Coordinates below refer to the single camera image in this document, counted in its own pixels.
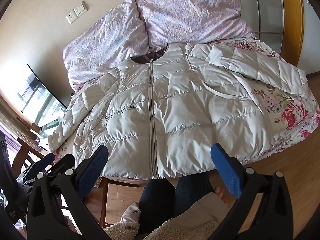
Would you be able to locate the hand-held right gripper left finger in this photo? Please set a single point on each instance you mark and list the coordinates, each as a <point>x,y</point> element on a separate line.
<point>93,170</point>

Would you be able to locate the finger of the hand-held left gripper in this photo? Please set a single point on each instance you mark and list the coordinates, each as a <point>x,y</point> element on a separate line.
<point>63,162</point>
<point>46,158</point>

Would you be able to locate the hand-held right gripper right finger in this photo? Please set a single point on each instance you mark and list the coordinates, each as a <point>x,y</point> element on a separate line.
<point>226,170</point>

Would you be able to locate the white down jacket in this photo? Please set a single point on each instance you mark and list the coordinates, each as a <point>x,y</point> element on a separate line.
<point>175,105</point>

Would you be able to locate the wooden chair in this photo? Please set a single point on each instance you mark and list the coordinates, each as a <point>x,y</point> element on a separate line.
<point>21,155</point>

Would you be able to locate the glass television stand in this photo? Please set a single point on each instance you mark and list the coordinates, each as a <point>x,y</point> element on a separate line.
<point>46,128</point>

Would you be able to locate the person's cream fleece jacket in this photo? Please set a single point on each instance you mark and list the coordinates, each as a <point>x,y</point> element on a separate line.
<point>190,220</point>

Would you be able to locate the flat screen television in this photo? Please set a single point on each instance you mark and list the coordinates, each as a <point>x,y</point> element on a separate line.
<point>37,97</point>

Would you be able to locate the person's legs in jeans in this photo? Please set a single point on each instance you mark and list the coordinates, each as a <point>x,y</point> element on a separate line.
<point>160,195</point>

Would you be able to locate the floral bed sheet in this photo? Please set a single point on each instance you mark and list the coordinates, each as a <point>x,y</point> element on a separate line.
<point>287,110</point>

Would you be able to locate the lilac pillow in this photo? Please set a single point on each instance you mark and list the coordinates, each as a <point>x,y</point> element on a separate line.
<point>190,15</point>
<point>107,45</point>

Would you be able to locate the frosted glass door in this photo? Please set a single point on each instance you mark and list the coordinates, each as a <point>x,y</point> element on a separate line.
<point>262,7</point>

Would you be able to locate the wooden bed frame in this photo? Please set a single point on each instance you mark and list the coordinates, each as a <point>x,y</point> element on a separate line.
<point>103,200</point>

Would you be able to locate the white wall socket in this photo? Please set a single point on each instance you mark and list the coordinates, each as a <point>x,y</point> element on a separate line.
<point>71,16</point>

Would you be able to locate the white wall switch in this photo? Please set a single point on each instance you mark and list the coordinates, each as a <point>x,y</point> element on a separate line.
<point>80,9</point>

